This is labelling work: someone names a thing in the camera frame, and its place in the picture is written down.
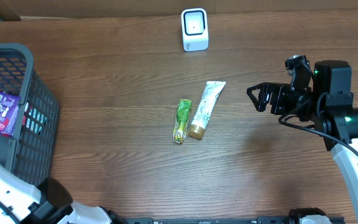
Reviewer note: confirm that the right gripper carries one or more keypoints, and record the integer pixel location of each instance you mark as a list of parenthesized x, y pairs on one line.
[(278, 90)]

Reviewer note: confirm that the white tube gold cap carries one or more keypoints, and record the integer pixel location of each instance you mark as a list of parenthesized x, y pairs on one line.
[(205, 108)]

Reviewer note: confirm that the green snack packet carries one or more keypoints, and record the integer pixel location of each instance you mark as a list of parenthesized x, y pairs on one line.
[(182, 120)]

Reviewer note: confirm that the purple tissue pack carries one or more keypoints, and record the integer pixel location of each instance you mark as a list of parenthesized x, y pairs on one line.
[(9, 107)]

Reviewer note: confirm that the teal wet wipes pack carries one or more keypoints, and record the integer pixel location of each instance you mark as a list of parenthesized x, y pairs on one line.
[(34, 120)]

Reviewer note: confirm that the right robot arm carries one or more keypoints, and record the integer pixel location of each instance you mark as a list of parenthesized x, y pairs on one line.
[(318, 100)]

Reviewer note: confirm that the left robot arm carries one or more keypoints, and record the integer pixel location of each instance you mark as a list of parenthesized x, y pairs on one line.
[(21, 202)]

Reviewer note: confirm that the white barcode scanner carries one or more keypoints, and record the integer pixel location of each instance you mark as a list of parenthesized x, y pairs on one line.
[(194, 27)]

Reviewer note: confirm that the grey plastic shopping basket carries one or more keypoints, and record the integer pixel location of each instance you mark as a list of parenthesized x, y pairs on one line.
[(28, 152)]

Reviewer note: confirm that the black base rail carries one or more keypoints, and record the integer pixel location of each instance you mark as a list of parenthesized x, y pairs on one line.
[(299, 215)]

